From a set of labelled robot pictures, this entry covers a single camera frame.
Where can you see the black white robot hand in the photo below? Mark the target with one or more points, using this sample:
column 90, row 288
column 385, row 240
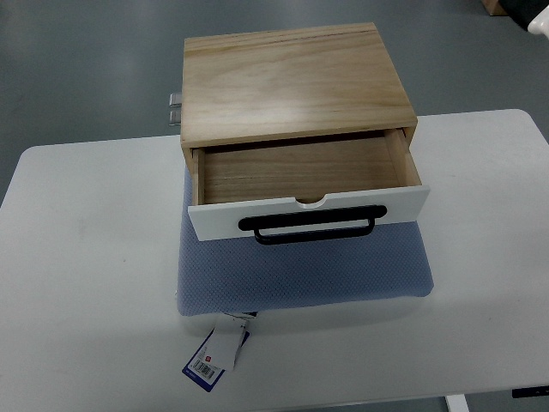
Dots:
column 532, row 16

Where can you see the white drawer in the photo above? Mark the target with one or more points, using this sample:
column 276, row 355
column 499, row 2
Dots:
column 305, row 189

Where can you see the wooden drawer cabinet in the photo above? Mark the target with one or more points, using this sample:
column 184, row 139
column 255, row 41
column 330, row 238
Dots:
column 285, row 84

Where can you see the cardboard box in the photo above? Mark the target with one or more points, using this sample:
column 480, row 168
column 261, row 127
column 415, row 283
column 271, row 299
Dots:
column 500, row 7

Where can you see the black table control panel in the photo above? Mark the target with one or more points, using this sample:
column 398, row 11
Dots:
column 537, row 391

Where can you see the white table leg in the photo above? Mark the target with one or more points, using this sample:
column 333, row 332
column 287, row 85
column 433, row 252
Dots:
column 457, row 403

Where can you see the blue mesh cushion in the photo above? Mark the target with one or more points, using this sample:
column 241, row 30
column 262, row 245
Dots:
column 368, row 261

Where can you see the blue white product tag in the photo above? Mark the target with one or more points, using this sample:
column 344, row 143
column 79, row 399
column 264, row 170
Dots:
column 219, row 351

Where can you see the metal clamp bracket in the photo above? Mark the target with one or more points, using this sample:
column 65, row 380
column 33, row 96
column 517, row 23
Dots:
column 175, row 105

